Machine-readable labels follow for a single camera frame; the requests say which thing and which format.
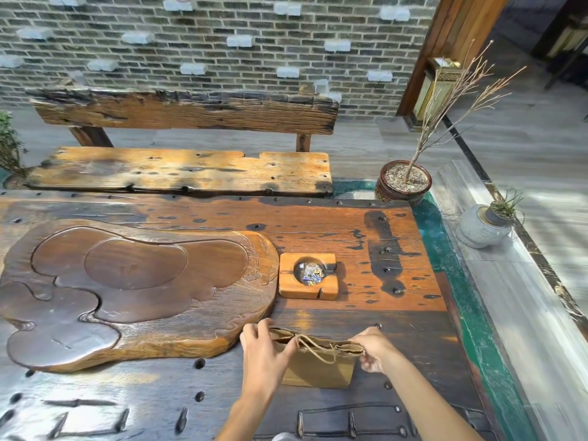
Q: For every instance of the person's right hand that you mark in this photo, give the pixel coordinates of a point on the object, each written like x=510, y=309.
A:
x=374, y=346

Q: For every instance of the person's left forearm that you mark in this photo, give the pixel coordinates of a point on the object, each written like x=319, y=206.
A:
x=239, y=417

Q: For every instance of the person's left hand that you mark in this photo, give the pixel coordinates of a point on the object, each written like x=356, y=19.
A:
x=262, y=358

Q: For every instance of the rustic wooden bench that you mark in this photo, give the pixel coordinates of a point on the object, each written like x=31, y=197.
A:
x=183, y=146

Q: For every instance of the person's right fingers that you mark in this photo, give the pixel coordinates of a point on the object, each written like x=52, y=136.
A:
x=370, y=362

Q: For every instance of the gold floor lantern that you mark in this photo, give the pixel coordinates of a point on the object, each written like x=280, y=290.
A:
x=436, y=89

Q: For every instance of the person's right forearm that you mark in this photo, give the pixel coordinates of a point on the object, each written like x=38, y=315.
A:
x=427, y=399

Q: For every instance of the green leafy potted plant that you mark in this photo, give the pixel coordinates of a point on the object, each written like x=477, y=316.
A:
x=10, y=149

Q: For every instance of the square wooden ashtray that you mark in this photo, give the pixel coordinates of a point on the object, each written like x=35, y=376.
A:
x=307, y=276

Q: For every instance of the brown pot with bare branches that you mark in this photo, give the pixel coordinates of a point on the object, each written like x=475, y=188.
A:
x=415, y=169

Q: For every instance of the brown paper bag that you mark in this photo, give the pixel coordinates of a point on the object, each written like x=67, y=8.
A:
x=319, y=362

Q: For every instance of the grey ceramic pot with plant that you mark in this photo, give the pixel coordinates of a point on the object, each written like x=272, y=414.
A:
x=487, y=222

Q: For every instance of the dark wooden furniture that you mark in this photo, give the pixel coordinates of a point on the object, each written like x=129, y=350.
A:
x=562, y=41

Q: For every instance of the person's left thumb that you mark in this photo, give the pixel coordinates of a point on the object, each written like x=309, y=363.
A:
x=289, y=351

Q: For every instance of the carved wooden tea tray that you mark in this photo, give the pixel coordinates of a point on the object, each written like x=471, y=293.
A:
x=133, y=289

